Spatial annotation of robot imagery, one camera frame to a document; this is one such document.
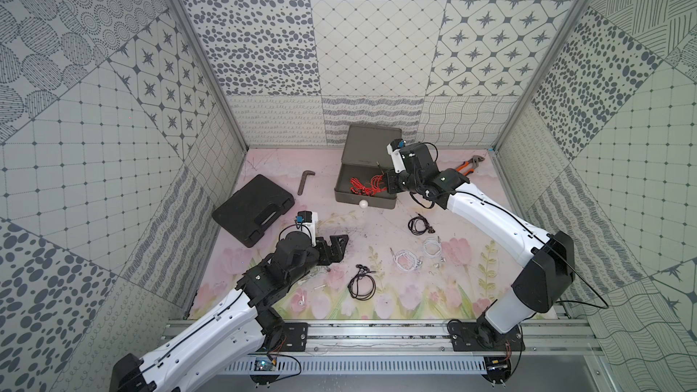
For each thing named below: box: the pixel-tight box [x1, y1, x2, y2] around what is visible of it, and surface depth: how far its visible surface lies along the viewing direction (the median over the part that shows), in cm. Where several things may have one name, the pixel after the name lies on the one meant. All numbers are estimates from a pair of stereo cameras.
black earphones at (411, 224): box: [407, 213, 436, 236], surface depth 98 cm
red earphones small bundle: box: [349, 176, 374, 196], surface depth 90 cm
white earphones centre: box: [389, 246, 423, 272], surface depth 90 cm
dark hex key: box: [297, 170, 316, 196], surface depth 112 cm
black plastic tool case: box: [211, 174, 295, 248], surface depth 97 cm
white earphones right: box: [422, 235, 446, 268], surface depth 93 cm
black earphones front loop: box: [347, 264, 377, 302], surface depth 85 cm
